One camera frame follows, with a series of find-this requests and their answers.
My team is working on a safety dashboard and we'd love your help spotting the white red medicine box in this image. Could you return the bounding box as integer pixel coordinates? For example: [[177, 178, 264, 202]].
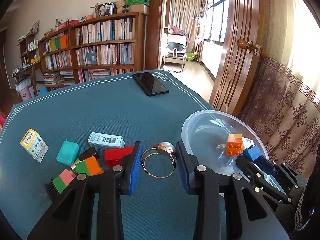
[[242, 137, 255, 150]]

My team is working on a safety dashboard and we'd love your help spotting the teal table mat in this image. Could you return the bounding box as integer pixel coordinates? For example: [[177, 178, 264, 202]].
[[1, 71, 210, 239]]

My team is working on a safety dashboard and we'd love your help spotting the red long toy block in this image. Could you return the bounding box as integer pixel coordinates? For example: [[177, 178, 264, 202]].
[[104, 146, 133, 168]]

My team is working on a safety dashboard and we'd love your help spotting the brown silver lipstick tube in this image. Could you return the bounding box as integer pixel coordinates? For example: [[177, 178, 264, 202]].
[[71, 147, 100, 171]]

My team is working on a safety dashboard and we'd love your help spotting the green orange toy block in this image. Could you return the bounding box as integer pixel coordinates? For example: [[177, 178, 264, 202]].
[[75, 156, 103, 177]]

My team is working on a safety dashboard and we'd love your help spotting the black smartphone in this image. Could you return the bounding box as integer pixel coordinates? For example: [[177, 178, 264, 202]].
[[132, 72, 169, 96]]

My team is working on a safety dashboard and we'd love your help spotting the orange yellow toy block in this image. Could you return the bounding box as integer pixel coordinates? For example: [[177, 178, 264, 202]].
[[225, 134, 243, 156]]

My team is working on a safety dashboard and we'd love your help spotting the small wooden shelf desk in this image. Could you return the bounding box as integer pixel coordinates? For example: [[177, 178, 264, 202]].
[[11, 31, 41, 96]]

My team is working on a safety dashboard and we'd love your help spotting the black folding comb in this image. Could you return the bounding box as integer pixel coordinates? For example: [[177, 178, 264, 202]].
[[44, 182, 59, 202]]

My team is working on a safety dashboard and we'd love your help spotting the teal plastic case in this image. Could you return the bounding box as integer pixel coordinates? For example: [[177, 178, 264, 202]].
[[56, 140, 80, 166]]

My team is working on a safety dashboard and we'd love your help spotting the yellow white medicine box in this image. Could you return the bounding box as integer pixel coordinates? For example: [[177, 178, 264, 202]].
[[20, 128, 49, 163]]

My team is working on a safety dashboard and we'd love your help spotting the patterned purple curtain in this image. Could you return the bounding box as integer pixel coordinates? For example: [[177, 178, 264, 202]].
[[239, 57, 319, 179]]

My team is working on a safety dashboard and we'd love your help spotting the green pink toy block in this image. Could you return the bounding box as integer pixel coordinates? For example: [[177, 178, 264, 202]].
[[52, 168, 75, 194]]

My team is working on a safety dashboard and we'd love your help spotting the wooden door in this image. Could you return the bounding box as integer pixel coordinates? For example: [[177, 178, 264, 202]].
[[209, 0, 267, 116]]

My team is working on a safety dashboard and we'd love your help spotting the clear plastic bowl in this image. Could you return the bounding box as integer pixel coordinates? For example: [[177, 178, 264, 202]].
[[181, 110, 269, 176]]

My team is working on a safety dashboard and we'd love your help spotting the wooden bookshelf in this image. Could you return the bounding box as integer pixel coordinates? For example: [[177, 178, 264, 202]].
[[39, 12, 146, 89]]

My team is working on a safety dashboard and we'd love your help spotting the blue toy block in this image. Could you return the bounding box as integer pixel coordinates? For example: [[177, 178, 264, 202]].
[[242, 145, 261, 162]]

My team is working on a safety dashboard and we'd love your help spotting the white barcode medicine box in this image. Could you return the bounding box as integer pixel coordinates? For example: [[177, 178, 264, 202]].
[[87, 132, 125, 150]]

